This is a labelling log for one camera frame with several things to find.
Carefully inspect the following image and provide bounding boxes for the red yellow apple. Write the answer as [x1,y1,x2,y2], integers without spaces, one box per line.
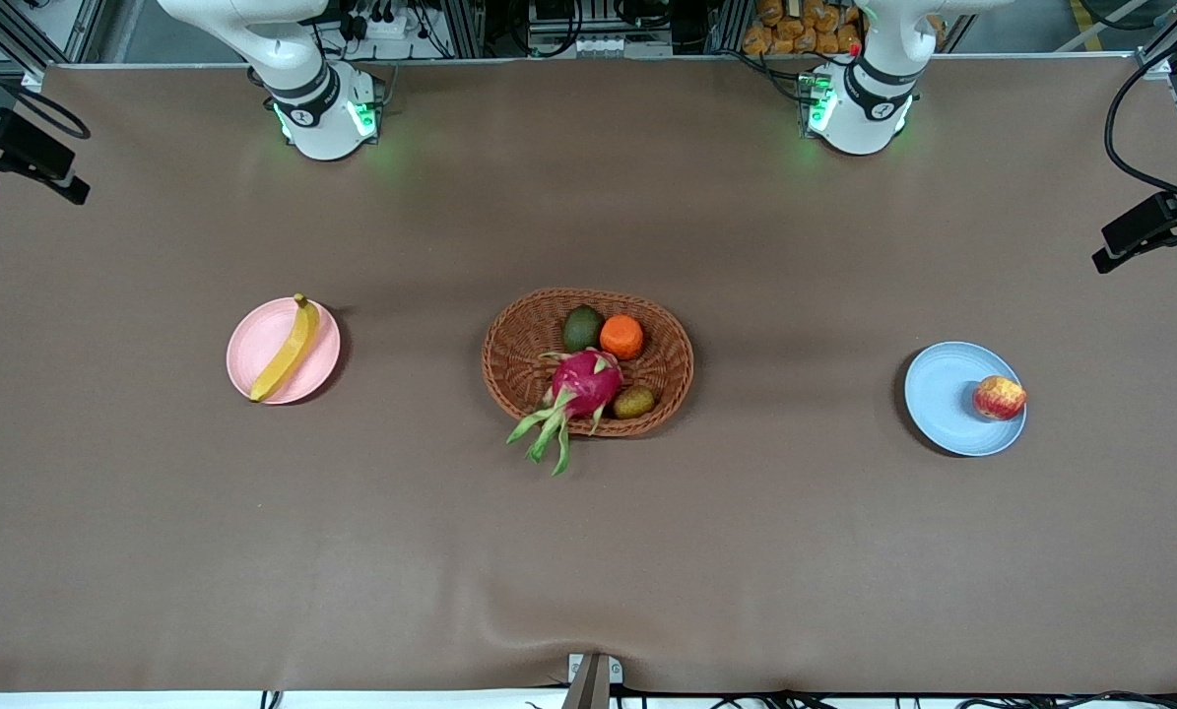
[972,374,1028,422]

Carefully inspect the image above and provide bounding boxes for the yellow banana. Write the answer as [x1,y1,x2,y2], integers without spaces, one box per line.
[249,292,321,404]

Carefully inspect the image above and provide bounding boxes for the light blue round plate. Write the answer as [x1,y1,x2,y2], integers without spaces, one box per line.
[904,341,1028,458]

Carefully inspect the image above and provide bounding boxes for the pink round plate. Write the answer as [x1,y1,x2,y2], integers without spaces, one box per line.
[226,296,342,406]

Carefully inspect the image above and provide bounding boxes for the white power strip with plugs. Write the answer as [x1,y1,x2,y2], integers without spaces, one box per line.
[337,0,414,42]

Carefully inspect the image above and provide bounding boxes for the pile of orange snack packs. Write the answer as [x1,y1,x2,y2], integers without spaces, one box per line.
[743,0,867,56]

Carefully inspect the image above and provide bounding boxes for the brown table cover cloth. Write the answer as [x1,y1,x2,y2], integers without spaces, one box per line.
[0,54,1177,695]

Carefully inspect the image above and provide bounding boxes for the brown wicker basket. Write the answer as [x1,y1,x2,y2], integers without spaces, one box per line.
[482,288,695,438]

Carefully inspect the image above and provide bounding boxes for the orange fruit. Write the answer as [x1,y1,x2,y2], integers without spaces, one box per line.
[599,314,645,361]

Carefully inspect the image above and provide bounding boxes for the long white socket strip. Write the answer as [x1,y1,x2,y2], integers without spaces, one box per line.
[527,34,640,58]

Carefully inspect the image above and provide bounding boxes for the green avocado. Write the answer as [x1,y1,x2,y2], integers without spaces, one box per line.
[561,305,606,354]

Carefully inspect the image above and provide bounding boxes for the pink dragon fruit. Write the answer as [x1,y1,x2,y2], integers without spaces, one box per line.
[506,348,625,478]

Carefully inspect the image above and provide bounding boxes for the aluminium frame post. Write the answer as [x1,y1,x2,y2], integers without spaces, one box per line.
[440,0,486,58]
[708,0,747,55]

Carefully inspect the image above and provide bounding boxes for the metal table edge bracket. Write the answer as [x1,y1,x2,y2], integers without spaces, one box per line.
[565,653,624,709]

